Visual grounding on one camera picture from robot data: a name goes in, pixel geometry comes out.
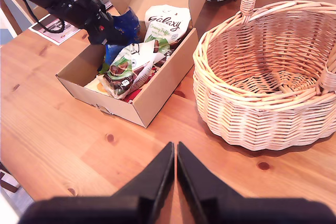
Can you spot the white printed leaflet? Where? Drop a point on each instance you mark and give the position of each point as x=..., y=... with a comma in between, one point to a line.
x=68, y=34

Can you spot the navy blue egg bag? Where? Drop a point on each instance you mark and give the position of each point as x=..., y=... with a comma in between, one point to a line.
x=128, y=22

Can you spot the white green Galaxy egg bag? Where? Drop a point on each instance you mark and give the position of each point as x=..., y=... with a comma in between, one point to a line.
x=168, y=19
x=123, y=72

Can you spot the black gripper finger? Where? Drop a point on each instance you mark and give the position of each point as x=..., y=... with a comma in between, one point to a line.
x=199, y=184
x=113, y=36
x=155, y=182

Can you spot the brown cardboard box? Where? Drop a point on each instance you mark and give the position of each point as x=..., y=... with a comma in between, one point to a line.
x=157, y=95

